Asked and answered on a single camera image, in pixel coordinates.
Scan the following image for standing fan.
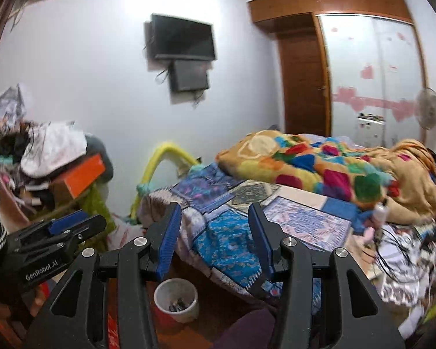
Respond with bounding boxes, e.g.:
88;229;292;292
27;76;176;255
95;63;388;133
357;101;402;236
416;88;436;143

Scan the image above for green cloth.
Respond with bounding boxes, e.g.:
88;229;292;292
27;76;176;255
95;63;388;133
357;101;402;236
78;181;116;252

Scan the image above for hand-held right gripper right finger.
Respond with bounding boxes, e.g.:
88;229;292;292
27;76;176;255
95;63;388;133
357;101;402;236
247;202;408;349

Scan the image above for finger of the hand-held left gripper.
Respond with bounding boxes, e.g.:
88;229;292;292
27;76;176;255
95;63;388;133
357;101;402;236
18;210;108;243
12;234;92;263

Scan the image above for white patterned cloth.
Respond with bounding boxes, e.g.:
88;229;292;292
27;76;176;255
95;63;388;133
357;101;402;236
377;225;436;337

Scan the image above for white storage cabinet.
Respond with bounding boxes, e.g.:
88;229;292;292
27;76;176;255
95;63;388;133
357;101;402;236
355;112;386;148

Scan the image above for white wardrobe door pink stickers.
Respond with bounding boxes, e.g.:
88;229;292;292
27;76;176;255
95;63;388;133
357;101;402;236
314;12;428;147

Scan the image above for wall-mounted black television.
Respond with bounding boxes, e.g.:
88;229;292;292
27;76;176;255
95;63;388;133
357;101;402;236
144;13;218;62

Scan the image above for pile of clothes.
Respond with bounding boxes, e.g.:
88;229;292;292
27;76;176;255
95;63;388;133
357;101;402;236
0;83;114;220

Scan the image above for yellow foam tube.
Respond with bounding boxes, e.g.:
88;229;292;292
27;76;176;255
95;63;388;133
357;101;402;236
130;141;201;223

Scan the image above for small black monitor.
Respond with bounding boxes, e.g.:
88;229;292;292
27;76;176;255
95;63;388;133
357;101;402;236
169;60;210;94

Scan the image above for colourful fleece blanket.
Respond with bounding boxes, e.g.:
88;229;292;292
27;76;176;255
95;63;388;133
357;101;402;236
216;130;436;223

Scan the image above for orange box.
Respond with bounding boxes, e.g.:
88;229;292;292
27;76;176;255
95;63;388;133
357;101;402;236
63;153;106;199

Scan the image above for purple cushion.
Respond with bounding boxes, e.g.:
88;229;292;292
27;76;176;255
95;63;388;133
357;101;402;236
212;307;277;349

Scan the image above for white plastic cup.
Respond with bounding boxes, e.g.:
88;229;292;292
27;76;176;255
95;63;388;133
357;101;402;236
153;278;200;324

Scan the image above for black cables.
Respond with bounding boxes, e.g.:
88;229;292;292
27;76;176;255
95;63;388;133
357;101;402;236
371;225;423;281

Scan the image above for wooden wardrobe white doors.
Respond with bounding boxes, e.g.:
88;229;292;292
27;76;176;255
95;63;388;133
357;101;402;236
248;0;414;138

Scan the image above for patterned patchwork bedsheet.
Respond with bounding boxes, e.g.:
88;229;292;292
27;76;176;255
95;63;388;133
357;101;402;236
137;163;361;318

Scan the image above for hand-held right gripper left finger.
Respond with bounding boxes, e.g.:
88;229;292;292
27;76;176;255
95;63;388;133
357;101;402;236
22;201;183;349

